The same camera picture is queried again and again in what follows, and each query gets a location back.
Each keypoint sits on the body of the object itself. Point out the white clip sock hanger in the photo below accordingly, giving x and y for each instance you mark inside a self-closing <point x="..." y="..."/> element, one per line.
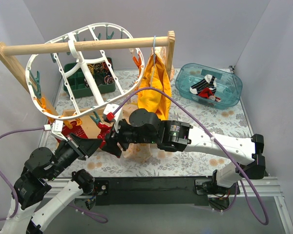
<point x="82" y="63"/>

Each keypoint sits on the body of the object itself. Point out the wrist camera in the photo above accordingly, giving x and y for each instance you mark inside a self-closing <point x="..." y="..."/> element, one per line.
<point x="56" y="129"/>
<point x="113" y="113"/>

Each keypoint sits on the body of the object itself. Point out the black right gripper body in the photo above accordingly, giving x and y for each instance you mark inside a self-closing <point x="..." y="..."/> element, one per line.
<point x="115" y="137"/>

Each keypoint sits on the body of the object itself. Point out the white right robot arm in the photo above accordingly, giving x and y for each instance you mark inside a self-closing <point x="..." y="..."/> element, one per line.
<point x="145" y="127"/>

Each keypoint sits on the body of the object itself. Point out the red christmas sock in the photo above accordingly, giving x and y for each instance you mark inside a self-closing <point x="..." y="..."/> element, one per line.
<point x="108" y="144"/>
<point x="72" y="127"/>
<point x="207" y="93"/>

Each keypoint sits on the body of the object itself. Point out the wooden clothes rack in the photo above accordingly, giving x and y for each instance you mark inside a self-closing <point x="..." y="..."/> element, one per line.
<point x="15" y="58"/>

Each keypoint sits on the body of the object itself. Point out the white orange patterned cloth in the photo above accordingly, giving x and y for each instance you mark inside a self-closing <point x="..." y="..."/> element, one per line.
<point x="138" y="152"/>

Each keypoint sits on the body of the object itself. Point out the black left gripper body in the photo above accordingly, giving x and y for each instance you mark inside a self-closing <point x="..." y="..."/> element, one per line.
<point x="78" y="148"/>

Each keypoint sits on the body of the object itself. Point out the yellow garment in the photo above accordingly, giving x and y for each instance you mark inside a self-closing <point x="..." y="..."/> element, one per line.
<point x="151" y="100"/>

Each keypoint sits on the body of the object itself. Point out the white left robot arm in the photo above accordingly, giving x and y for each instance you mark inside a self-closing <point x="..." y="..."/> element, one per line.
<point x="30" y="188"/>

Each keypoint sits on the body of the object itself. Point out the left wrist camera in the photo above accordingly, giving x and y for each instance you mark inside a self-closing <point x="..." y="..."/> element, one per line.
<point x="56" y="129"/>

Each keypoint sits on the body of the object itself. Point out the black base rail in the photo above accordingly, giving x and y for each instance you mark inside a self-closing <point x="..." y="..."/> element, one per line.
<point x="196" y="190"/>

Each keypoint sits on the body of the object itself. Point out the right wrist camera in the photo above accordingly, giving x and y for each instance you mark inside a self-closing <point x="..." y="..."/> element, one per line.
<point x="113" y="113"/>

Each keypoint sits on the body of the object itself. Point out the blue wire hanger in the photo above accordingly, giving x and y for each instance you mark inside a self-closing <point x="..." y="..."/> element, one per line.
<point x="154" y="62"/>

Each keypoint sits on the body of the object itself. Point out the teal transparent plastic bin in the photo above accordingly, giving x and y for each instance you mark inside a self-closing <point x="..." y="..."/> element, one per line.
<point x="229" y="86"/>

